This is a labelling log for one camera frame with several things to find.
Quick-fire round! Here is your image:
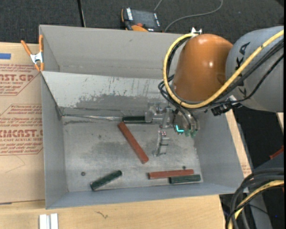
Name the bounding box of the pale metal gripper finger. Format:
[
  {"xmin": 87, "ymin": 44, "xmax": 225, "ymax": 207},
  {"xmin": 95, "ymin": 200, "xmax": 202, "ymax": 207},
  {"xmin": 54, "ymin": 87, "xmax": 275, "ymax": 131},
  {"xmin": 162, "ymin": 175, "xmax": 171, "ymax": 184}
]
[
  {"xmin": 154, "ymin": 130, "xmax": 169, "ymax": 157},
  {"xmin": 144, "ymin": 105, "xmax": 164, "ymax": 124}
]

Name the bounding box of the dark green flat block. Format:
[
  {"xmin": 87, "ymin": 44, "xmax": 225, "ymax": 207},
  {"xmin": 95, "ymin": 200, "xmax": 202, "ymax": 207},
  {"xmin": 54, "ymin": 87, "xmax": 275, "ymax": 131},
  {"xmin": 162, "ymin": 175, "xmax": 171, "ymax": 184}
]
[
  {"xmin": 168, "ymin": 174, "xmax": 202, "ymax": 185},
  {"xmin": 122, "ymin": 115, "xmax": 146, "ymax": 124},
  {"xmin": 90, "ymin": 170, "xmax": 123, "ymax": 192}
]

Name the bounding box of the red-brown flat block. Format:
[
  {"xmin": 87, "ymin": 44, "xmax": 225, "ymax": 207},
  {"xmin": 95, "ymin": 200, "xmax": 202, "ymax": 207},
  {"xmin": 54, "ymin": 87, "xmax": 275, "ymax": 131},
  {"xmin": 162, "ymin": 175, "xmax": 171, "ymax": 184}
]
[
  {"xmin": 147, "ymin": 168, "xmax": 195, "ymax": 180},
  {"xmin": 117, "ymin": 121, "xmax": 150, "ymax": 165}
]

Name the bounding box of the grey metal bin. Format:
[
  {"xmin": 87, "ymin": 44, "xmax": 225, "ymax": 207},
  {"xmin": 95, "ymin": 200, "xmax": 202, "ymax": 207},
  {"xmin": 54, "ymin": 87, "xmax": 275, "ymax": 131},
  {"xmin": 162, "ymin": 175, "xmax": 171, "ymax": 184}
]
[{"xmin": 39, "ymin": 24, "xmax": 253, "ymax": 210}]

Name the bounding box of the brown cardboard board, red print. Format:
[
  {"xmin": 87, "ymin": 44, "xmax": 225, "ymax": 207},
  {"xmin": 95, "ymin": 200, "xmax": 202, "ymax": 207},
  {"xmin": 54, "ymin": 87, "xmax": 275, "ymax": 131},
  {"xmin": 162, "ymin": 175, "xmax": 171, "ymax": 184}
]
[{"xmin": 0, "ymin": 41, "xmax": 46, "ymax": 206}]

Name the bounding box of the black cylinder on white bracket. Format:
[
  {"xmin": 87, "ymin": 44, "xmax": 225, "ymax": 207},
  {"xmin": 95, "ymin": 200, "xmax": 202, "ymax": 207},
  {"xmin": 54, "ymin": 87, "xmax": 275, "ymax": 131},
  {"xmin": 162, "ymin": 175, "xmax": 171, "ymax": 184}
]
[{"xmin": 210, "ymin": 95, "xmax": 239, "ymax": 116}]

